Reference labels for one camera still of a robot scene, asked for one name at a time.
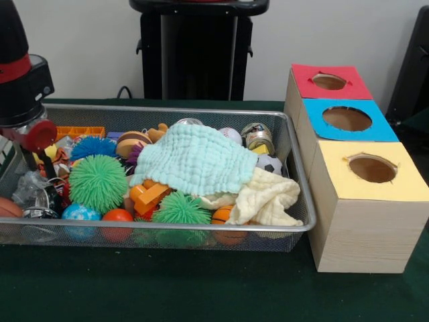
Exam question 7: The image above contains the green spiky rubber ball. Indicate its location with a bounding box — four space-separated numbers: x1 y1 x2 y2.
152 191 204 225
68 154 129 215

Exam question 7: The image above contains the cream cloth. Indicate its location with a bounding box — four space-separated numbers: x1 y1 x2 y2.
197 167 305 227

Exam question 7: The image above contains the orange striped tiger plush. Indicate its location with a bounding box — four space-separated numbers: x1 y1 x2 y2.
38 147 72 178

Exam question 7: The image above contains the black and white soccer ball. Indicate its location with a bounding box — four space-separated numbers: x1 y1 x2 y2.
256 154 284 176

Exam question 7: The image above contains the orange toy building block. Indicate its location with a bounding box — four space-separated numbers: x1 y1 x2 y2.
55 125 107 142
129 179 174 216

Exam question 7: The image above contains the dark green tablecloth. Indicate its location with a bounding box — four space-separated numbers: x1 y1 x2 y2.
400 107 429 136
0 97 429 322

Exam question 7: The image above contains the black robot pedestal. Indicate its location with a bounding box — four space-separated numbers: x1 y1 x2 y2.
129 0 271 101

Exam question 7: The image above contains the mint green cloth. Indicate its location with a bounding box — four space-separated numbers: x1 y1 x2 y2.
128 123 259 197

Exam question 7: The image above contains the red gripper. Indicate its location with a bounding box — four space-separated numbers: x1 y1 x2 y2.
0 119 58 180

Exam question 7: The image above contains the silver mesh bin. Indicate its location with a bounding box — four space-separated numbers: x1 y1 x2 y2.
0 103 318 253

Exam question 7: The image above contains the black cable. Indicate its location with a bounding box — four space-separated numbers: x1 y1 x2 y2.
115 85 141 99

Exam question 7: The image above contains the wooden box with three holes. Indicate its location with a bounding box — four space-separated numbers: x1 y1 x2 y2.
284 63 429 274

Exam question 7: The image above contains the white toy baseball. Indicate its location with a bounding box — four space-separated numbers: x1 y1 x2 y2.
218 127 244 147

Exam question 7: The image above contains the yellow ball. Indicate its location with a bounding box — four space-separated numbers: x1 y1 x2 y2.
32 144 58 165

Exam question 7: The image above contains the black can with silver top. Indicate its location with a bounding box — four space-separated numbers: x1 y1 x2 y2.
33 186 64 213

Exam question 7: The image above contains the blue spiky rubber ball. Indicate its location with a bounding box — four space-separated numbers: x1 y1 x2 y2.
70 135 117 161

